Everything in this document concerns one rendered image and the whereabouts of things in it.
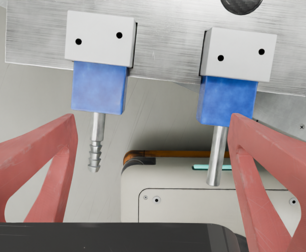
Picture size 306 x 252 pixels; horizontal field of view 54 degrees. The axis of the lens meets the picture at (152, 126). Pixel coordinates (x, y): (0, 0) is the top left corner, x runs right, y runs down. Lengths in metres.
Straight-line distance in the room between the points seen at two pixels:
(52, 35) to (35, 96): 0.93
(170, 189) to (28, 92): 0.64
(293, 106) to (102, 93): 0.20
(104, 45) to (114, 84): 0.03
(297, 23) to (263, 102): 0.09
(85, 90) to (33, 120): 0.96
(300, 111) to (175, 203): 0.62
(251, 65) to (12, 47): 0.20
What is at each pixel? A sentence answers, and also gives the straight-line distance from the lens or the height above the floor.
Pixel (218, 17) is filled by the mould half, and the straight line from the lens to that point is 0.27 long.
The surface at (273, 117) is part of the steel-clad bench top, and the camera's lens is 0.34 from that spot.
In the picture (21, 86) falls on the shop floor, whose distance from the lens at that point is 1.22.
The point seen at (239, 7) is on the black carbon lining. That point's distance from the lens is 0.28.
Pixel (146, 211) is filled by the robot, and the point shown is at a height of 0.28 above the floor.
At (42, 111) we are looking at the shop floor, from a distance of 1.20.
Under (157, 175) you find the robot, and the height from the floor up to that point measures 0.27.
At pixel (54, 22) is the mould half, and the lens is 0.28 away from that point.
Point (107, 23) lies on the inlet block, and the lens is 0.24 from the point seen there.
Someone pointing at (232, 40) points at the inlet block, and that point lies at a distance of 0.24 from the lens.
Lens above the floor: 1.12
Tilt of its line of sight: 81 degrees down
